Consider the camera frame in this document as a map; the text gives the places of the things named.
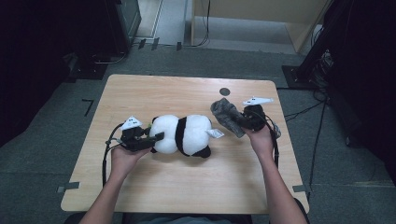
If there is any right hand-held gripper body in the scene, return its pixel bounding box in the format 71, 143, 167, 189
242, 96, 275, 132

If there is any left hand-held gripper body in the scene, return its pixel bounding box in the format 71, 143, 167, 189
120, 115, 155, 153

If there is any grey fluffy cloth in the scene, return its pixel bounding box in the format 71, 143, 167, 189
210, 97, 248, 139

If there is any panda plush toy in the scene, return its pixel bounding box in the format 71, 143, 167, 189
148, 114, 225, 159

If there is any person's left hand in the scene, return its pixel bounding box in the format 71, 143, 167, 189
110, 145, 152, 178

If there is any person's right hand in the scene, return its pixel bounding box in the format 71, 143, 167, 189
243, 124, 276, 158

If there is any black angled tape mark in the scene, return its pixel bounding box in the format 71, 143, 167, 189
81, 98, 95, 118

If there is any black metal stand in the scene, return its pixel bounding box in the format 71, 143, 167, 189
281, 0, 345, 91

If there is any grey tape strip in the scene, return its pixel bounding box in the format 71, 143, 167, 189
56, 181, 81, 194
292, 184, 312, 193

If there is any person's dark clothing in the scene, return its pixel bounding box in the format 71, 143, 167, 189
120, 213, 254, 224

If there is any light wooden desk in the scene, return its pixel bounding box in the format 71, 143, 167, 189
190, 0, 332, 54

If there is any black cabinet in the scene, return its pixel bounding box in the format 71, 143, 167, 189
104, 0, 143, 56

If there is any short black floor cable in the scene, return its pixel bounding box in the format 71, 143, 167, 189
284, 100, 325, 123

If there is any long black floor cable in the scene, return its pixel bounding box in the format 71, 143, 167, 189
307, 101, 329, 191

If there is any black looped floor cable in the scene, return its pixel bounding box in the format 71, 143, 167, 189
91, 50, 129, 65

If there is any black floor base plate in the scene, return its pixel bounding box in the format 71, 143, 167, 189
64, 52, 109, 84

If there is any black hanging cable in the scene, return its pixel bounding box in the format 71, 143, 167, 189
191, 0, 211, 49

